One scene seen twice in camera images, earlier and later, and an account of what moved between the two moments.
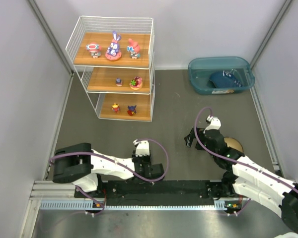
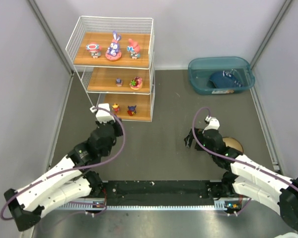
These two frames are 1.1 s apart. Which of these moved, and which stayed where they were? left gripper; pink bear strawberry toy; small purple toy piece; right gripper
Moved: left gripper
Stayed: right gripper; small purple toy piece; pink bear strawberry toy
